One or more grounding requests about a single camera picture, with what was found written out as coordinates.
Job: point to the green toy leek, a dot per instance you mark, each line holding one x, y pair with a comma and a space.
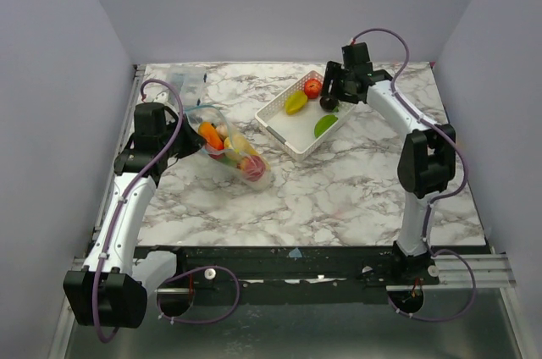
224, 159

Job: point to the red orange toy mango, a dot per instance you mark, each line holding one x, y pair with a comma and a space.
210, 134

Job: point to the small red toy tomato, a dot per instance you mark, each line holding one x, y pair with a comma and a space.
312, 88

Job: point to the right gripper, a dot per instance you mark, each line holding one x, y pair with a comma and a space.
334, 80

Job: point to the red toy apple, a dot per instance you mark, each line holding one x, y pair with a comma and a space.
252, 168

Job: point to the yellow toy lemon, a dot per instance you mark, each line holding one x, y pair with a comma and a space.
239, 143

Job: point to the green toy starfruit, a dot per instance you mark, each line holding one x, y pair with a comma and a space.
324, 124

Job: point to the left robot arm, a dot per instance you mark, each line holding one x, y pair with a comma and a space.
106, 290

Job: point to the dark purple toy eggplant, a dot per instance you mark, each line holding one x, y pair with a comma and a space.
329, 104

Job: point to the clear plastic parts box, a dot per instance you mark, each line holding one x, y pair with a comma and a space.
189, 81

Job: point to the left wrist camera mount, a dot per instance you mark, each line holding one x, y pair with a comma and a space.
164, 97

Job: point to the beige toy mushroom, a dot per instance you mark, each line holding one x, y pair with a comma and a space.
223, 131

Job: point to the clear zip top bag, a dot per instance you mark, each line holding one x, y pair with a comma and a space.
211, 114

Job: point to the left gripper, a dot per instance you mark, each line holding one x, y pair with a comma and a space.
195, 141

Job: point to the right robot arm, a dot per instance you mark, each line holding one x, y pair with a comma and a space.
428, 159

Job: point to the black metal base rail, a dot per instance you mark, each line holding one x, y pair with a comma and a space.
292, 275

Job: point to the white perforated plastic basket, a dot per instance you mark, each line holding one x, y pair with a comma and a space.
294, 134

